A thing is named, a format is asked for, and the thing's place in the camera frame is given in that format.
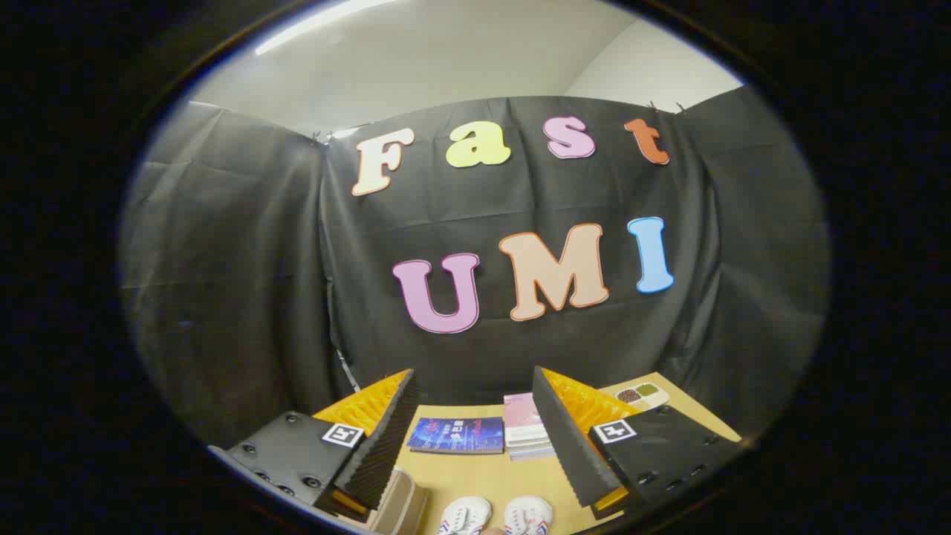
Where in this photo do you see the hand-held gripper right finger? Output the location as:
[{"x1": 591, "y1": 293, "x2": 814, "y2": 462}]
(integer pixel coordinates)
[{"x1": 532, "y1": 366, "x2": 744, "y2": 521}]

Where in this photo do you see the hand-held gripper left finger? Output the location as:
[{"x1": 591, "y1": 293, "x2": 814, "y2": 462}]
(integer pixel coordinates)
[{"x1": 208, "y1": 369, "x2": 421, "y2": 522}]

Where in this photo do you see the beige storage box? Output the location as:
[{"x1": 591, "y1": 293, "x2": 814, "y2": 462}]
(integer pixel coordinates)
[{"x1": 368, "y1": 468, "x2": 429, "y2": 535}]

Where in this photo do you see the white canvas shoe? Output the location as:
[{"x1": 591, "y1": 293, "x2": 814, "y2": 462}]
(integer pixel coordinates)
[
  {"x1": 504, "y1": 496, "x2": 554, "y2": 535},
  {"x1": 437, "y1": 496, "x2": 493, "y2": 535}
]

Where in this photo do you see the pink cover book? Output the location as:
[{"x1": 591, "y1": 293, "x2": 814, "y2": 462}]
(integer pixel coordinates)
[{"x1": 503, "y1": 392, "x2": 547, "y2": 445}]

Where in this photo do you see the blue cover book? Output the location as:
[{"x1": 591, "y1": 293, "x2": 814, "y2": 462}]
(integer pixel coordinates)
[{"x1": 406, "y1": 417, "x2": 506, "y2": 455}]

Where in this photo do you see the white sample tray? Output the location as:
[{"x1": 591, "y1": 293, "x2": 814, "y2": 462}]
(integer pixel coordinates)
[{"x1": 615, "y1": 383, "x2": 671, "y2": 411}]

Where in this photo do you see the black backdrop cloth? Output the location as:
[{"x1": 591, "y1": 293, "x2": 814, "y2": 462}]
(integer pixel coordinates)
[{"x1": 119, "y1": 85, "x2": 831, "y2": 448}]

